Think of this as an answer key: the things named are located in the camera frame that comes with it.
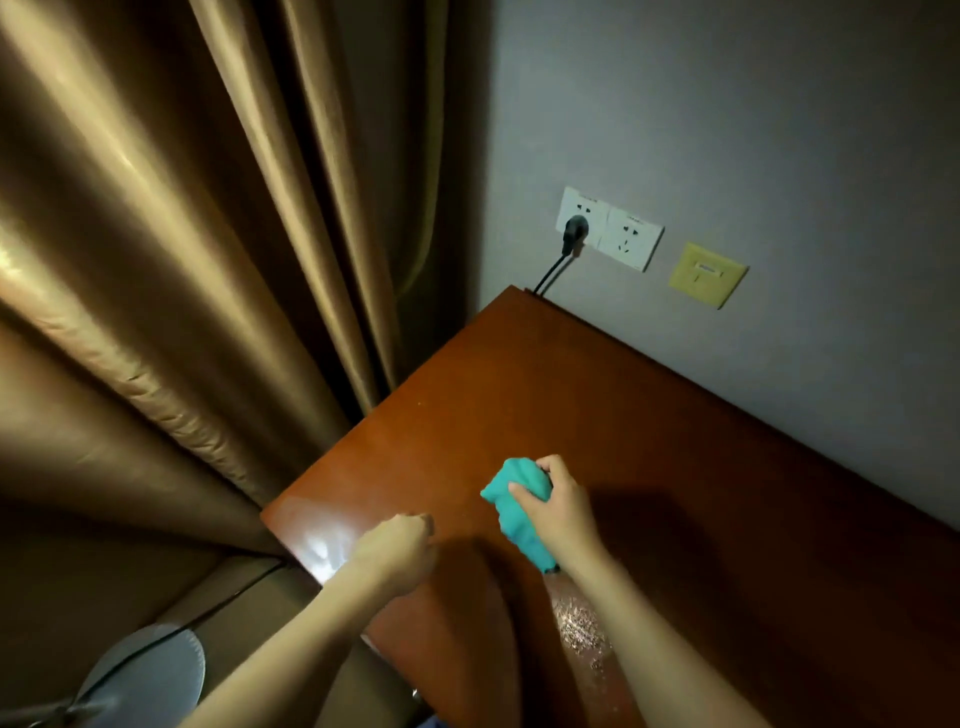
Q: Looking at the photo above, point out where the person's left hand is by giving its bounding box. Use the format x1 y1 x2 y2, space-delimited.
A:
348 513 440 599

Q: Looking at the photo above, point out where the person's right hand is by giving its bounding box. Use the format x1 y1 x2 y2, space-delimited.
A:
510 454 605 575

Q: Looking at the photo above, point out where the teal cleaning cloth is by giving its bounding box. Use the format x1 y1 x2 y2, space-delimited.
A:
480 457 560 575

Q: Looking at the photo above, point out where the person's right forearm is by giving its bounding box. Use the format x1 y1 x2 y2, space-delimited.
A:
562 552 774 728

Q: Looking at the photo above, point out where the reddish wooden desk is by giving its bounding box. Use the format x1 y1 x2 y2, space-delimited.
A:
262 285 960 728

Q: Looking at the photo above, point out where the beige padded stool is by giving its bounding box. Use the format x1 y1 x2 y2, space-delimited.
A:
150 555 429 728

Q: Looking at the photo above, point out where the brown curtain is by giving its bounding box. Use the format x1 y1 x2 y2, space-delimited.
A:
0 0 452 557

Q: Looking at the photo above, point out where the black lamp cable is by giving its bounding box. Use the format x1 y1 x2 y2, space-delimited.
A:
75 558 290 699

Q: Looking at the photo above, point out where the yellow wall sticker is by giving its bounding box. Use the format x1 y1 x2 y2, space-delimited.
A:
667 243 750 312

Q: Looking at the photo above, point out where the black plug with cable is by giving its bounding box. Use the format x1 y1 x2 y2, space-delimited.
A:
532 214 591 297

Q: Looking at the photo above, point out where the white wall outlet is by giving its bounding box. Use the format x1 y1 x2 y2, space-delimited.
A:
555 184 666 275

